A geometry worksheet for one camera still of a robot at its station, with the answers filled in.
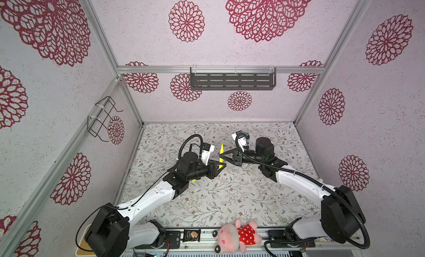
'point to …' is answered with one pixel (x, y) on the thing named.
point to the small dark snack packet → (191, 235)
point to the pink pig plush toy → (231, 238)
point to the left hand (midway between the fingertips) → (224, 166)
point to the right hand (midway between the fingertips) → (220, 155)
